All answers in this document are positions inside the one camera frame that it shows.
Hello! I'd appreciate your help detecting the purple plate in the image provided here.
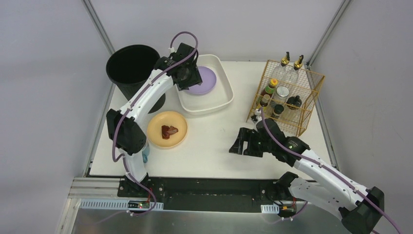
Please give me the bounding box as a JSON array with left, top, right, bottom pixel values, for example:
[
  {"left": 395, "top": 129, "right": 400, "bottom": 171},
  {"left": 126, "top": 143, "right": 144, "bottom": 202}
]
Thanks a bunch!
[{"left": 185, "top": 66, "right": 217, "bottom": 95}]

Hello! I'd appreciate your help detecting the black cap spice jar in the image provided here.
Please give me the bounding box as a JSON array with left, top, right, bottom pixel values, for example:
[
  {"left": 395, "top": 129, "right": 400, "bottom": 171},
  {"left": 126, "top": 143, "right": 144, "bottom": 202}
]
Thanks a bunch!
[{"left": 271, "top": 104, "right": 284, "bottom": 119}]

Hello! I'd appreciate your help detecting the yellow label sauce bottle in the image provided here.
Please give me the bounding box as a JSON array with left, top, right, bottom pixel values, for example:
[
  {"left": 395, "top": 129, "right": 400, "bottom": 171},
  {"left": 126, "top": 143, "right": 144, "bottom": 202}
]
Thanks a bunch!
[{"left": 257, "top": 94, "right": 271, "bottom": 111}]

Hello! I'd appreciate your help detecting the yellow plate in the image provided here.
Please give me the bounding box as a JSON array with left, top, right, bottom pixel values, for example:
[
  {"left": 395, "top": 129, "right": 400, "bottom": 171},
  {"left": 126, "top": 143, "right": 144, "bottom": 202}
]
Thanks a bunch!
[{"left": 147, "top": 111, "right": 188, "bottom": 148}]

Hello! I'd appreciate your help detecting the silver lid salt shaker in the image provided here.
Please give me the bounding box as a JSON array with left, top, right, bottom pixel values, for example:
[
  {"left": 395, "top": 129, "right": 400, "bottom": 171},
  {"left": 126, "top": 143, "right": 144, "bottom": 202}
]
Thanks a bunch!
[{"left": 272, "top": 86, "right": 289, "bottom": 105}]

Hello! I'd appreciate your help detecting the yellow cap sauce bottle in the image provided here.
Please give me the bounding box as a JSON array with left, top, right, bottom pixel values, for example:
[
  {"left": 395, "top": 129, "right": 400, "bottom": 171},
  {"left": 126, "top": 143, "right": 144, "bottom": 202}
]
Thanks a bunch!
[{"left": 261, "top": 78, "right": 278, "bottom": 97}]

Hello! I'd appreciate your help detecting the brown roasted meat piece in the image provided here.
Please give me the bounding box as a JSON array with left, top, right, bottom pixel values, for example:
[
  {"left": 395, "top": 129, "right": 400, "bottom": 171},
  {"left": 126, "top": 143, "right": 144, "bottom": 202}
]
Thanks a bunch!
[{"left": 161, "top": 125, "right": 179, "bottom": 139}]

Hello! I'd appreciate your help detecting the glass bottle with brown sauce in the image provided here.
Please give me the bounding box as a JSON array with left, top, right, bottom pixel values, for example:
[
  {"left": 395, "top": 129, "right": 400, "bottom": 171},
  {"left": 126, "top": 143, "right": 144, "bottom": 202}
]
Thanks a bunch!
[{"left": 284, "top": 55, "right": 304, "bottom": 84}]

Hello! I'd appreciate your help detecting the clear glass oil bottle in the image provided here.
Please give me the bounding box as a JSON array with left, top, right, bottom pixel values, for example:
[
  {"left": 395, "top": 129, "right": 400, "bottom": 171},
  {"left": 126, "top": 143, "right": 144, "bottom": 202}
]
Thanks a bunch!
[{"left": 270, "top": 51, "right": 290, "bottom": 80}]

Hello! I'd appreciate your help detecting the black lid grinder jar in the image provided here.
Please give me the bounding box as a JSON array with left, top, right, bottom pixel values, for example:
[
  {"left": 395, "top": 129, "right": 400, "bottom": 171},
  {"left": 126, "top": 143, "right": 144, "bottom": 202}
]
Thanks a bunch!
[{"left": 285, "top": 95, "right": 302, "bottom": 111}]

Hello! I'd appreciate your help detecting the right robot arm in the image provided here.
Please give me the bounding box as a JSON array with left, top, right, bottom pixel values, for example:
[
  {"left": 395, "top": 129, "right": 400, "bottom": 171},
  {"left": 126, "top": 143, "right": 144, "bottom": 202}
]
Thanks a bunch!
[{"left": 229, "top": 118, "right": 384, "bottom": 234}]

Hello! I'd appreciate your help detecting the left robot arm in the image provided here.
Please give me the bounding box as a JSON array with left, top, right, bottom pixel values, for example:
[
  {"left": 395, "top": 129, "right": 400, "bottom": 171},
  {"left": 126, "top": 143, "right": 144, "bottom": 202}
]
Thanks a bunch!
[{"left": 106, "top": 43, "right": 202, "bottom": 184}]

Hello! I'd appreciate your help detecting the white rectangular tub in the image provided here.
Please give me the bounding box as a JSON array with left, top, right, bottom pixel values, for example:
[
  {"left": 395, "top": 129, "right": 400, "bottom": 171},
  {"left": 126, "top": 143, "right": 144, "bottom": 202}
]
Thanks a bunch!
[{"left": 177, "top": 54, "right": 234, "bottom": 116}]

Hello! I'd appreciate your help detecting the black plastic bin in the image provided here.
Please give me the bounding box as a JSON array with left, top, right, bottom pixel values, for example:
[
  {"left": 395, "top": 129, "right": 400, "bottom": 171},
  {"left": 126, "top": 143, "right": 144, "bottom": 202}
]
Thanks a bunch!
[{"left": 106, "top": 44, "right": 160, "bottom": 100}]

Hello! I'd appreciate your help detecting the blue mug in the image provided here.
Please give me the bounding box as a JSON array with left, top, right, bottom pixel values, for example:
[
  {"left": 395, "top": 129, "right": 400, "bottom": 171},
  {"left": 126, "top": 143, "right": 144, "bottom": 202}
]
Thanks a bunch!
[{"left": 141, "top": 142, "right": 150, "bottom": 164}]

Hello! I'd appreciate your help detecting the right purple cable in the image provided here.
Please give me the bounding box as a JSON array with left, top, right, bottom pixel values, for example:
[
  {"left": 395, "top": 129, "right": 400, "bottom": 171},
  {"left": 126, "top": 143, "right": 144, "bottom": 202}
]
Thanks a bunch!
[{"left": 260, "top": 108, "right": 404, "bottom": 234}]

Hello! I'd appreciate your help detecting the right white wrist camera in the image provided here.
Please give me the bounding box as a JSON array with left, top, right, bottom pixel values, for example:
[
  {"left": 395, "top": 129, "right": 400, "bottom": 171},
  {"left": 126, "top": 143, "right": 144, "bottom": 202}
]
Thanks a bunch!
[{"left": 250, "top": 109, "right": 262, "bottom": 123}]

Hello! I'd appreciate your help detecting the gold wire basket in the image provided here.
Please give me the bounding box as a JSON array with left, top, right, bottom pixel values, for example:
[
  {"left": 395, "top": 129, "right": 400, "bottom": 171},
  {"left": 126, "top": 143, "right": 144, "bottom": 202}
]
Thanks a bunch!
[{"left": 247, "top": 60, "right": 325, "bottom": 137}]

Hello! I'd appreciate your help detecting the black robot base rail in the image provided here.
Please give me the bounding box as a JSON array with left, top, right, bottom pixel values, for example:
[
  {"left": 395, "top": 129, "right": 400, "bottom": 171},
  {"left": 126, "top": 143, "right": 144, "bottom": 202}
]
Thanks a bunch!
[{"left": 68, "top": 175, "right": 343, "bottom": 215}]

